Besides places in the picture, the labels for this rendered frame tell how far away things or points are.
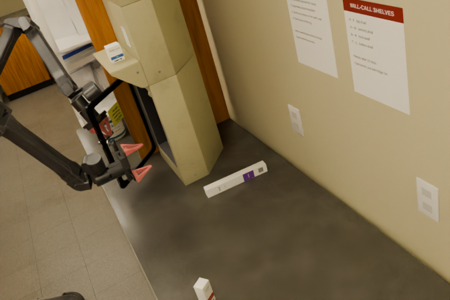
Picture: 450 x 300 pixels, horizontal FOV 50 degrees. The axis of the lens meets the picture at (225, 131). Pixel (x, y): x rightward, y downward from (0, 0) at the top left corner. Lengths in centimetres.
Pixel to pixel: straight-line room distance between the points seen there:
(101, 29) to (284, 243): 114
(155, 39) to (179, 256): 77
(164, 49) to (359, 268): 99
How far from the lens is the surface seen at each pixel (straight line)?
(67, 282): 338
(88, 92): 200
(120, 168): 175
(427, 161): 131
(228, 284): 155
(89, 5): 207
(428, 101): 120
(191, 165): 198
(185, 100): 187
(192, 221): 182
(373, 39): 126
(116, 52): 183
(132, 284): 312
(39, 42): 221
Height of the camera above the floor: 205
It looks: 29 degrees down
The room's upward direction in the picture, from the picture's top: 16 degrees counter-clockwise
